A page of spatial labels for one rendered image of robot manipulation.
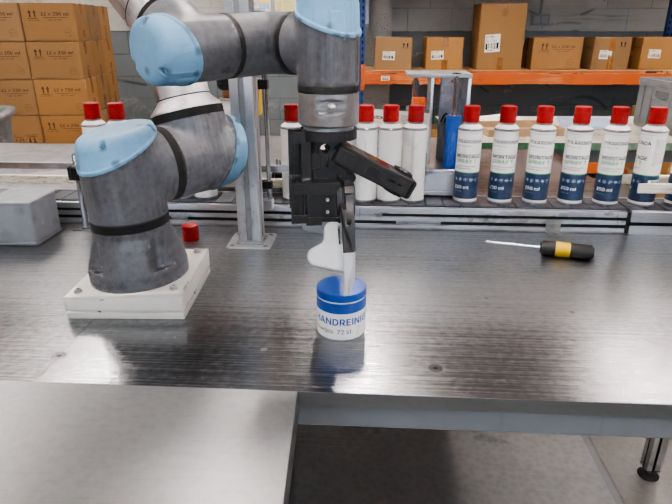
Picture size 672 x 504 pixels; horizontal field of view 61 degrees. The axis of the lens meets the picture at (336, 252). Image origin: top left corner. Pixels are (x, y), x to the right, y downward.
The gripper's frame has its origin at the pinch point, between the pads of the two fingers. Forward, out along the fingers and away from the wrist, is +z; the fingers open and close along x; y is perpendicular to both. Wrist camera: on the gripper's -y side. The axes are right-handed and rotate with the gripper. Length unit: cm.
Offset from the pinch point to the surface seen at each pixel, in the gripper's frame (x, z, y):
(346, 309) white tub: 3.1, 4.0, 0.1
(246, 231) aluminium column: -36.3, 6.2, 14.9
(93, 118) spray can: -57, -13, 47
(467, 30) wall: -473, -28, -174
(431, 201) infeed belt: -45, 4, -25
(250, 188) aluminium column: -36.0, -2.7, 13.7
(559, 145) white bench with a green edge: -147, 13, -107
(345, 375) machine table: 11.4, 8.9, 1.2
